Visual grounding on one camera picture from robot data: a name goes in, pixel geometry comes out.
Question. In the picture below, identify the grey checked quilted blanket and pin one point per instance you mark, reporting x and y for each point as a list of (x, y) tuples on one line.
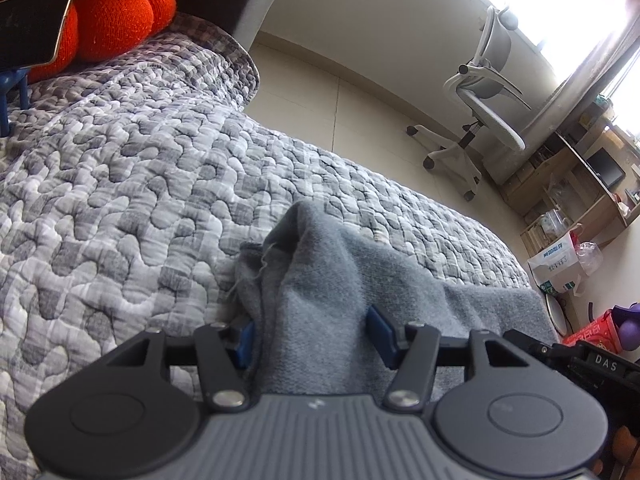
[(150, 185)]

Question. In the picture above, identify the smartphone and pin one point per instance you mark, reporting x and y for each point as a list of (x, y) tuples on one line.
[(30, 25)]

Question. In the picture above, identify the red plastic crate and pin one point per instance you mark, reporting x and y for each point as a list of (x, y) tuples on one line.
[(595, 332)]

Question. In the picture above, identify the beige curtain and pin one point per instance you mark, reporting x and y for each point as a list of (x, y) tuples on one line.
[(565, 105)]

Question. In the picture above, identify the window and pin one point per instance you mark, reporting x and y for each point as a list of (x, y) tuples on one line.
[(550, 0)]

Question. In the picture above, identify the white office chair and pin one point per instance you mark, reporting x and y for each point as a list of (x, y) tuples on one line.
[(490, 110)]

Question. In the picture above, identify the orange knot cushion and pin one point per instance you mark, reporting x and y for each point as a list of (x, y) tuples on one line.
[(115, 15)]

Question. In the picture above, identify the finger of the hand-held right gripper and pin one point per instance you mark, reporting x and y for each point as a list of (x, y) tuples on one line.
[(527, 342)]

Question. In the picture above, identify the grey sofa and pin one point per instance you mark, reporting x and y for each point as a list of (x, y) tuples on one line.
[(225, 5)]

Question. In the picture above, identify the metal basin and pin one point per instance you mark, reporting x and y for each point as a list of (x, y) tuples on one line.
[(555, 315)]

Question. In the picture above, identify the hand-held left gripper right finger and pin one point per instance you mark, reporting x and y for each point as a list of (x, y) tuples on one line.
[(380, 332)]

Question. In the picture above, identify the black monitor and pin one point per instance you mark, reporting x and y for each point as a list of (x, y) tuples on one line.
[(605, 167)]

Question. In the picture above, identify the purple toy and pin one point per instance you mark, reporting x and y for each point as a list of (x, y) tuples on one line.
[(631, 330)]

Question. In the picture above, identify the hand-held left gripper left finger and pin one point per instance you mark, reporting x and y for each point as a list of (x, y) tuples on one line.
[(245, 345)]

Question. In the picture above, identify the grey knit sweater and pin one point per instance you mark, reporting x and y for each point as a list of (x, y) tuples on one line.
[(325, 300)]

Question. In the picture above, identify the wooden shelf unit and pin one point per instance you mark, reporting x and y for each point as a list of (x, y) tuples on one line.
[(530, 185)]

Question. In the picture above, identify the blue phone stand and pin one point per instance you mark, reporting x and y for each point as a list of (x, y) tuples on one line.
[(23, 90)]

